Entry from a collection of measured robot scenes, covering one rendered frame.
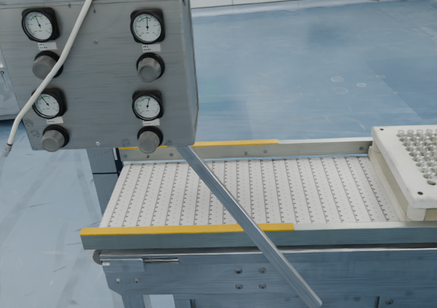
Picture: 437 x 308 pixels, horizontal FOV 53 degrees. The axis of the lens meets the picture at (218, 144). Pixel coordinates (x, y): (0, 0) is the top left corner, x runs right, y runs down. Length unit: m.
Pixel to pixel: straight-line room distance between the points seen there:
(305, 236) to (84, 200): 1.75
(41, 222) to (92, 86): 1.75
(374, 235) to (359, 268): 0.07
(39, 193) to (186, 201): 1.73
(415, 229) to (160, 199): 0.44
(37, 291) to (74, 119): 1.41
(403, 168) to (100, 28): 0.54
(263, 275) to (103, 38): 0.46
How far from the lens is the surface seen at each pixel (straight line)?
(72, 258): 2.02
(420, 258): 0.79
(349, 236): 0.72
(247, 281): 0.78
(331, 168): 0.91
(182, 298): 0.88
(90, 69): 0.55
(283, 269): 0.63
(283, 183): 0.86
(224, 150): 0.92
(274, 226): 0.70
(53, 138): 0.58
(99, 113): 0.57
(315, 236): 0.71
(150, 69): 0.51
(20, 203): 2.46
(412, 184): 0.77
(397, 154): 0.84
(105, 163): 1.00
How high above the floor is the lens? 1.31
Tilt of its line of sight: 30 degrees down
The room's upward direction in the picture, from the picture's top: 4 degrees counter-clockwise
